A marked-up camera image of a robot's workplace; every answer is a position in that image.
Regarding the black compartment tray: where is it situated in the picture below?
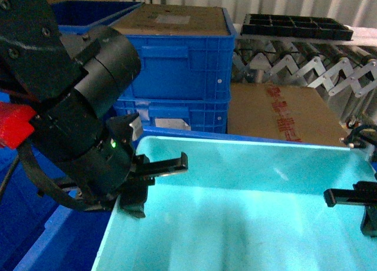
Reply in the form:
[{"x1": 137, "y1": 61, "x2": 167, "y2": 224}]
[{"x1": 241, "y1": 14, "x2": 353, "y2": 41}]

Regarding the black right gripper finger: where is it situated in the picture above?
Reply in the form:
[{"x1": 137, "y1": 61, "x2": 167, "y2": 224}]
[
  {"x1": 361, "y1": 206, "x2": 376, "y2": 237},
  {"x1": 323, "y1": 189, "x2": 364, "y2": 207}
]

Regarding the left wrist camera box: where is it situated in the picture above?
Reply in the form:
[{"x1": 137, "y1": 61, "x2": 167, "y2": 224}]
[{"x1": 127, "y1": 113, "x2": 144, "y2": 141}]

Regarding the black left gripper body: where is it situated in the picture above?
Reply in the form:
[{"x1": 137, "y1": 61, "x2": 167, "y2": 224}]
[{"x1": 19, "y1": 114, "x2": 139, "y2": 211}]

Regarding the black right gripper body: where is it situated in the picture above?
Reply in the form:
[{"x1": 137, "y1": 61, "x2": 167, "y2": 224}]
[{"x1": 353, "y1": 181, "x2": 376, "y2": 206}]

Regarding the dark blue crate rear left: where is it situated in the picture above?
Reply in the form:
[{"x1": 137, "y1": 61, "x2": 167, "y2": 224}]
[{"x1": 51, "y1": 1, "x2": 142, "y2": 35}]

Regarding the blue crate with cardboard top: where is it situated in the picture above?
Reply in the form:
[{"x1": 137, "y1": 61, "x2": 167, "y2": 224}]
[{"x1": 111, "y1": 4, "x2": 236, "y2": 101}]

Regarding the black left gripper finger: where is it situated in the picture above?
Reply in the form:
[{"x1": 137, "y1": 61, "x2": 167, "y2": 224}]
[
  {"x1": 134, "y1": 152, "x2": 189, "y2": 179},
  {"x1": 119, "y1": 178, "x2": 155, "y2": 219}
]

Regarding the teal plastic tray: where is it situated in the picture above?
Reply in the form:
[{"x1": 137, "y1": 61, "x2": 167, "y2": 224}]
[{"x1": 92, "y1": 136, "x2": 376, "y2": 270}]

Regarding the brown cardboard box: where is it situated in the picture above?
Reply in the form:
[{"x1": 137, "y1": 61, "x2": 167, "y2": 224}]
[{"x1": 227, "y1": 83, "x2": 347, "y2": 146}]

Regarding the extendable roller conveyor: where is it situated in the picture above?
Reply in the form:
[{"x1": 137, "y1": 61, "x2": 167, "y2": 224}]
[{"x1": 232, "y1": 27, "x2": 376, "y2": 127}]

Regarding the large blue bin front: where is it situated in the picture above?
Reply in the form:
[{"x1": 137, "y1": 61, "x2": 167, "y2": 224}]
[{"x1": 0, "y1": 125, "x2": 377, "y2": 271}]

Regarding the blue crate lower stacked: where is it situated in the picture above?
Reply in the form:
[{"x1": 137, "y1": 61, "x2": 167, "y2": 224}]
[{"x1": 114, "y1": 96, "x2": 230, "y2": 134}]

